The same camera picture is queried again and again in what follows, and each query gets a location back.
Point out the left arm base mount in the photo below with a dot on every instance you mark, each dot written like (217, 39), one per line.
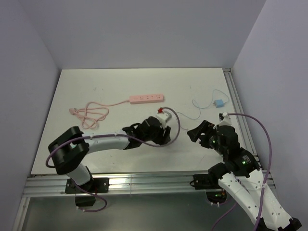
(87, 194)

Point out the aluminium front rail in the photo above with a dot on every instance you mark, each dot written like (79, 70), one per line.
(119, 184)

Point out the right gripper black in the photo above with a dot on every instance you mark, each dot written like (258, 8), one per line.
(205, 126)

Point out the light blue charger plug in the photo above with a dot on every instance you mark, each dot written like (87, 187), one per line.
(218, 103)

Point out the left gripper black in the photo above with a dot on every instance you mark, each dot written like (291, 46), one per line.
(163, 140)

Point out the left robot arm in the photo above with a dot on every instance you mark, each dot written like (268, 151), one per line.
(69, 149)

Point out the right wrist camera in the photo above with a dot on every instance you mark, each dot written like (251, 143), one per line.
(224, 119)

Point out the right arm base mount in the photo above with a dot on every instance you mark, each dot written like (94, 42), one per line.
(214, 193)

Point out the aluminium side rail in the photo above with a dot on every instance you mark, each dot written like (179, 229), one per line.
(244, 129)

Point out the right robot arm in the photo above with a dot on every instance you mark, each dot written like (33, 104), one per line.
(240, 175)

